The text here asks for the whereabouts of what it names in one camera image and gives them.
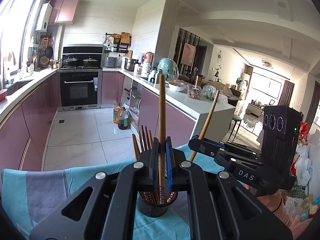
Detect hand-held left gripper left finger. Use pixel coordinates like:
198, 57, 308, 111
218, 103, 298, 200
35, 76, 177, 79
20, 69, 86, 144
30, 137, 160, 240

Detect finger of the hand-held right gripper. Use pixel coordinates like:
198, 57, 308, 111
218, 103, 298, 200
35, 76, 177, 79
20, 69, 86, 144
191, 135, 262, 156
188, 139, 263, 167

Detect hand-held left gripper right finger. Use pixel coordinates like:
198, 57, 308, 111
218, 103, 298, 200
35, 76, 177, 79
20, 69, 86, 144
165, 137, 293, 240

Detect red-tipped wooden chopstick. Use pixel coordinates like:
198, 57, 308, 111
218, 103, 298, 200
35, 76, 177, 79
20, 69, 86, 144
189, 90, 220, 162
159, 74, 167, 203

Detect bunch of wooden chopsticks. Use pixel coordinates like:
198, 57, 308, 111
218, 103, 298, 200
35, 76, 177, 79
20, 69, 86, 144
132, 125, 177, 205

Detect black mesh utensil holder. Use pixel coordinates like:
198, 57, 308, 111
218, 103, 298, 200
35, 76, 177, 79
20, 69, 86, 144
137, 189, 178, 218

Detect person's right forearm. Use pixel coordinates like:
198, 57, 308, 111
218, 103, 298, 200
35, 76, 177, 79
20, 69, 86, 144
274, 197, 315, 240

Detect person's right hand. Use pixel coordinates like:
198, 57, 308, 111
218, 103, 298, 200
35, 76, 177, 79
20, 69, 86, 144
244, 184, 283, 215

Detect green stool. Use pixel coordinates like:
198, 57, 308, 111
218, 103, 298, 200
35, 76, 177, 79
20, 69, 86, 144
230, 115, 243, 140

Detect pile of plastic bags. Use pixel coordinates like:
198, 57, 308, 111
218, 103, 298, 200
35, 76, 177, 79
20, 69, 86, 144
285, 122, 320, 220

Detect pink kitchen base cabinet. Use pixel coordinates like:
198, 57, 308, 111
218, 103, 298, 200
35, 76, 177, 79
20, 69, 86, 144
0, 70, 60, 173
101, 67, 237, 150

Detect plastic bag of greens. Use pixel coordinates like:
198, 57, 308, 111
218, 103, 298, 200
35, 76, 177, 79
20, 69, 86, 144
202, 84, 228, 103

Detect clear food box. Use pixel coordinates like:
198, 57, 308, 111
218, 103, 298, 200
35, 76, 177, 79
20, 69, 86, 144
187, 84, 202, 99

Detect white plastic bag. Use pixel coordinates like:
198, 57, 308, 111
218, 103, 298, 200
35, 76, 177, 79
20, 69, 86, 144
127, 107, 140, 125

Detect dark cooking oil bottle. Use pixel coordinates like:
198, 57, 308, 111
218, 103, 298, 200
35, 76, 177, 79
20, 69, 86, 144
117, 106, 129, 130

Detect living room window with curtain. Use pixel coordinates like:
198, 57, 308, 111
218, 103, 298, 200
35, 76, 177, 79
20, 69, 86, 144
252, 72, 294, 105

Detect white standing air conditioner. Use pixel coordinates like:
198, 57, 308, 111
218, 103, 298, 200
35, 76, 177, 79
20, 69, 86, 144
241, 72, 252, 98

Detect white bowl under plastic wrap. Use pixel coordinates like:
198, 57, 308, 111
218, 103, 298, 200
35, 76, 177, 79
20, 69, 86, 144
168, 81, 187, 92

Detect green appliance under plastic cover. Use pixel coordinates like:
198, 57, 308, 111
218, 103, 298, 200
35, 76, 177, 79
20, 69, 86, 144
157, 57, 179, 80

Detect steel thermos bottles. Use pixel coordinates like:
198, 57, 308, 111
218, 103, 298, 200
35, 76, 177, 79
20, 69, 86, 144
149, 67, 160, 83

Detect pink white electric kettle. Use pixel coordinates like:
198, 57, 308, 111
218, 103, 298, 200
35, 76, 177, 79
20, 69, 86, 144
143, 52, 155, 74

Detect steel stockpot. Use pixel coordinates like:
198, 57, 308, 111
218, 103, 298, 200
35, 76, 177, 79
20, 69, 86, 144
124, 57, 138, 72

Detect black integrated stove oven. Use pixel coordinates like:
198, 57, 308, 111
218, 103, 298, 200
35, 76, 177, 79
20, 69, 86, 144
59, 44, 103, 112

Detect blue grey patterned cloth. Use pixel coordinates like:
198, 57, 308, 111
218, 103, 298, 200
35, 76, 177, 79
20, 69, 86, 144
0, 145, 225, 240

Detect silver rice cooker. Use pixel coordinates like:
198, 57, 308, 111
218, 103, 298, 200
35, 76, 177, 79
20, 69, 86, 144
104, 56, 118, 68

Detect pot with glass lid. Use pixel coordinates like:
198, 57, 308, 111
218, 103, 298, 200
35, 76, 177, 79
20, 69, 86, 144
82, 57, 99, 67

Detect black wok with lid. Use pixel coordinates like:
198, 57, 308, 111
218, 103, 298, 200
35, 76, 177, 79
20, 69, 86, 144
62, 56, 79, 67

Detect white gas water heater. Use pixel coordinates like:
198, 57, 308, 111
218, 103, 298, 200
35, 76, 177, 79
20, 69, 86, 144
35, 2, 52, 32

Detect kitchen window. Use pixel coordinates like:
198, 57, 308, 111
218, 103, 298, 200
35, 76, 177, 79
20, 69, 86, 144
0, 0, 38, 80

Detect pink wall painting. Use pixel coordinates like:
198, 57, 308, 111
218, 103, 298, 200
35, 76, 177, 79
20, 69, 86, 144
181, 42, 196, 65

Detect black wall rack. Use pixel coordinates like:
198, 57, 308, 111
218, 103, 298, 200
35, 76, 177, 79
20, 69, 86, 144
104, 32, 132, 53

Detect pink wall cabinet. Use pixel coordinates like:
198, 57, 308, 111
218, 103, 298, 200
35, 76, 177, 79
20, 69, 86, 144
48, 0, 80, 25

